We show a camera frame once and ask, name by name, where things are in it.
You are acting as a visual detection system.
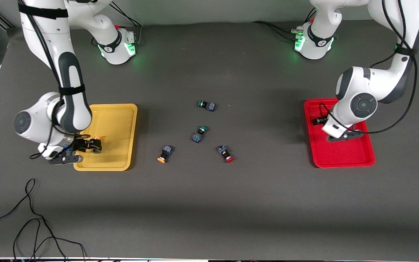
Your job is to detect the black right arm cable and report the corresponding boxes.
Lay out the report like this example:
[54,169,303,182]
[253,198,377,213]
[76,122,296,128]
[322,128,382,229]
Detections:
[17,0,92,160]

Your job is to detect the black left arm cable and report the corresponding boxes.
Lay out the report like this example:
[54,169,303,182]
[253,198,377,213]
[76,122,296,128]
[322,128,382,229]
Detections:
[319,0,418,135]

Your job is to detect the yellow plastic tray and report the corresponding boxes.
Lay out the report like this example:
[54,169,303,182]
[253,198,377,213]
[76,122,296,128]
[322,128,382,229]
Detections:
[73,104,138,171]

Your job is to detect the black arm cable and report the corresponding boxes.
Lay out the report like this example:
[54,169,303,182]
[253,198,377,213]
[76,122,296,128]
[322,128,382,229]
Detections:
[319,0,418,135]
[17,0,92,160]

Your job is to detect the dark grey table cloth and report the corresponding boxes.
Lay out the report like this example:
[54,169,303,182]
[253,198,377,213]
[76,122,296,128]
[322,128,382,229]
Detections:
[0,18,419,259]

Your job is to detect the black base cable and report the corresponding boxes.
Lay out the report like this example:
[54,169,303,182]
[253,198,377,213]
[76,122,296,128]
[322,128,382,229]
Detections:
[109,2,143,46]
[251,20,303,41]

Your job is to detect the black left base cable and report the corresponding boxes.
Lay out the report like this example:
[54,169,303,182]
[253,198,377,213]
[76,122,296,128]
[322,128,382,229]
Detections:
[251,20,303,41]

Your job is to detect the red plastic tray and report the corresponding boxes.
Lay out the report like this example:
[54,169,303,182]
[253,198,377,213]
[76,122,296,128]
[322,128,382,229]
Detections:
[303,98,376,168]

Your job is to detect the thin black loose cable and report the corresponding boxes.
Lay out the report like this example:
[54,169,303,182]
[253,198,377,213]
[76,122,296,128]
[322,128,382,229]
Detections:
[0,178,86,261]

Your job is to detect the green push button switch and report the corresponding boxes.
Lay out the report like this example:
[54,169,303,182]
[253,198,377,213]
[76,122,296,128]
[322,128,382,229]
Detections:
[197,100,216,112]
[191,126,208,143]

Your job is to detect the black right base cable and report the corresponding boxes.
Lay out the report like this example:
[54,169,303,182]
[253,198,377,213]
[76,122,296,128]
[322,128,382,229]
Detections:
[109,2,143,46]

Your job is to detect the red push button switch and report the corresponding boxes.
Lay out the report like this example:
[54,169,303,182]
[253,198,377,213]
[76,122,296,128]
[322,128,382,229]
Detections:
[217,145,234,163]

